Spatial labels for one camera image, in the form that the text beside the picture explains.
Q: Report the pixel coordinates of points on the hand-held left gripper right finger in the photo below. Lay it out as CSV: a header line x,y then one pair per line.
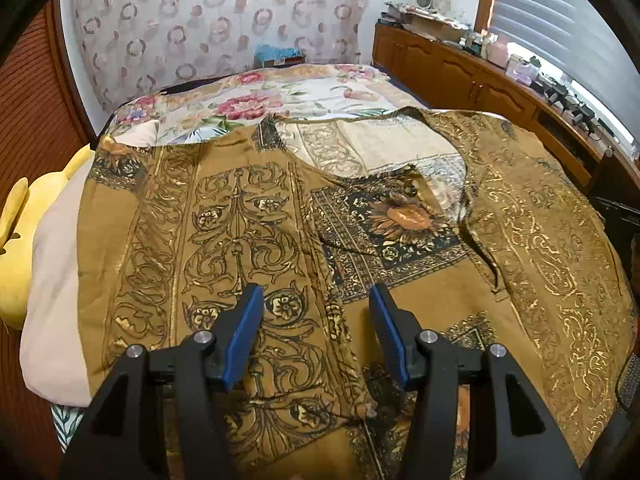
x,y
387,327

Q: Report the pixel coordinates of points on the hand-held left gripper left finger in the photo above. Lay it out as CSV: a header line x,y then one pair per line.
x,y
245,327

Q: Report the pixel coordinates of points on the brown patterned blouse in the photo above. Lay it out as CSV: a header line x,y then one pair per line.
x,y
210,220

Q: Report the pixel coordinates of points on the beige pillow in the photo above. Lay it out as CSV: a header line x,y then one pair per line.
x,y
55,280

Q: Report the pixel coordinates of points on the yellow plush toy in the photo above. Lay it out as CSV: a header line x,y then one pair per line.
x,y
15,260

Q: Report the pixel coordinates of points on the black chair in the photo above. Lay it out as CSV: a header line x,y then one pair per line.
x,y
617,220

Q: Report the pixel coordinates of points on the wooden sideboard cabinet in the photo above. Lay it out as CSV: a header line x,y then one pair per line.
x,y
480,85

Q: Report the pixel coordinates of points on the blue crumpled bag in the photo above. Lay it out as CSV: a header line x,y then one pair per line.
x,y
277,54

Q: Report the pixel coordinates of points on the pink box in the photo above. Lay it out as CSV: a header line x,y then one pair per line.
x,y
498,54

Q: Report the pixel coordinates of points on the wooden slatted wardrobe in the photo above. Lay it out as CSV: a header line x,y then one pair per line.
x,y
35,110

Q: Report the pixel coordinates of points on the open cardboard box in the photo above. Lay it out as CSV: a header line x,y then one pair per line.
x,y
435,22

